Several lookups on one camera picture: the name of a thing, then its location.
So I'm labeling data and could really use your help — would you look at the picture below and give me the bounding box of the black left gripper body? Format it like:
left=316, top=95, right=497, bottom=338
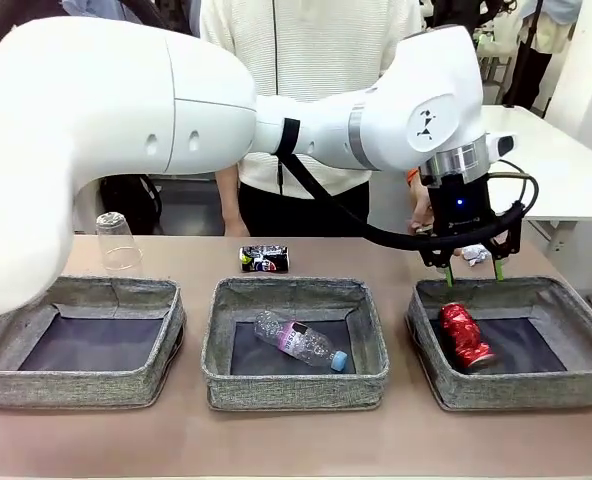
left=425, top=174, right=497, bottom=246

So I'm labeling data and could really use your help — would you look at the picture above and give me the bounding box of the white paper ball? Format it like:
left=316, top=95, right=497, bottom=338
left=461, top=243, right=491, bottom=269

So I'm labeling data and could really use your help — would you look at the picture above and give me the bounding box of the crushed red soda can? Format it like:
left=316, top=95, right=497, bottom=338
left=438, top=302, right=497, bottom=371

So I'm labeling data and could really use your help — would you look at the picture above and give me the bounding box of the clear bottle with blue cap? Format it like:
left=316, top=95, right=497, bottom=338
left=253, top=310, right=350, bottom=372

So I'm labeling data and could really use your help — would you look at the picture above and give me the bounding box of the clear plastic cup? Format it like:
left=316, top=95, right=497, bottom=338
left=95, top=211, right=144, bottom=274

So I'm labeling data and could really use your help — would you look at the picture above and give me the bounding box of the person's right forearm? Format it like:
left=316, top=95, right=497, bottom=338
left=215, top=167, right=242, bottom=224

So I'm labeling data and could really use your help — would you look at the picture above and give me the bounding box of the person's left hand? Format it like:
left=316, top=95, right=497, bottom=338
left=408, top=177, right=433, bottom=236

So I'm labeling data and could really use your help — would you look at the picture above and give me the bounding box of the white desk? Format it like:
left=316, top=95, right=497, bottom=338
left=480, top=104, right=592, bottom=224

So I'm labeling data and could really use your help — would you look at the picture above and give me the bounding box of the grey fabric basket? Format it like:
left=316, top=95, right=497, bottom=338
left=0, top=274, right=186, bottom=410
left=200, top=276, right=391, bottom=412
left=406, top=276, right=592, bottom=412

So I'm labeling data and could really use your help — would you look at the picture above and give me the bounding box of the crushed black soda can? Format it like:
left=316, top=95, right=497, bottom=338
left=239, top=244, right=293, bottom=274

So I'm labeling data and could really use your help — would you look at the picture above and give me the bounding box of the black tripod pole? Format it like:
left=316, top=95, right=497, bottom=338
left=506, top=0, right=545, bottom=109

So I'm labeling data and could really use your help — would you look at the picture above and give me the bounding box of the person in light blue top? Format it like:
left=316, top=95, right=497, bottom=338
left=505, top=0, right=577, bottom=109

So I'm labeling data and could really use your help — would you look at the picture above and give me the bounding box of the person in white sweater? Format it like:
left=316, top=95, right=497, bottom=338
left=199, top=0, right=426, bottom=237

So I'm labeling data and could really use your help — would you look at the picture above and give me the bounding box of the black backpack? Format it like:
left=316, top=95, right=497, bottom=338
left=98, top=174, right=163, bottom=235

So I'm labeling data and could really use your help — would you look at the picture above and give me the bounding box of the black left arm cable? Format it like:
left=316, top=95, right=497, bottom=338
left=275, top=117, right=541, bottom=254

